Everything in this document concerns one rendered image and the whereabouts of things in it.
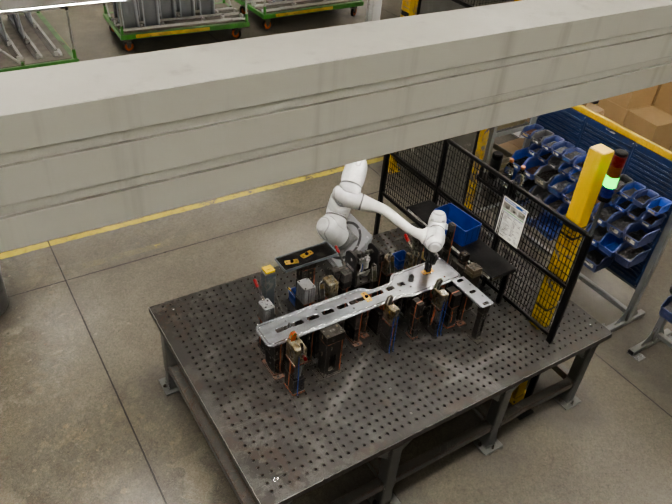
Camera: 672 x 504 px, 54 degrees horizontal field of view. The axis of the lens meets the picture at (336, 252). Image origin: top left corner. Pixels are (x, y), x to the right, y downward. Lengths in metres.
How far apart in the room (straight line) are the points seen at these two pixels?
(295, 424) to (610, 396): 2.55
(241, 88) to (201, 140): 0.05
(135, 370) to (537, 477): 2.82
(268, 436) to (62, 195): 3.13
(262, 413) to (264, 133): 3.18
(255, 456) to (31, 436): 1.73
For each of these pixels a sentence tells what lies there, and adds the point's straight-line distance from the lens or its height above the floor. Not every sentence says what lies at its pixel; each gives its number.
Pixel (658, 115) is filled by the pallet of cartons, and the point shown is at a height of 0.75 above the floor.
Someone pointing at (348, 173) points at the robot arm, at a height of 1.61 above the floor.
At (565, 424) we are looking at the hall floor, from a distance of 4.97.
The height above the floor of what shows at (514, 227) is 1.28.
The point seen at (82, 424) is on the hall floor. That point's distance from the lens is 4.71.
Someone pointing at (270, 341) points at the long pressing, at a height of 1.00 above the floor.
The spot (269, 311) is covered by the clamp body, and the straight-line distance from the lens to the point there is 3.76.
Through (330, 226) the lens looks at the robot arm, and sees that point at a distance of 4.39.
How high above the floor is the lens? 3.61
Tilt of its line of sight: 38 degrees down
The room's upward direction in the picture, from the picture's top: 5 degrees clockwise
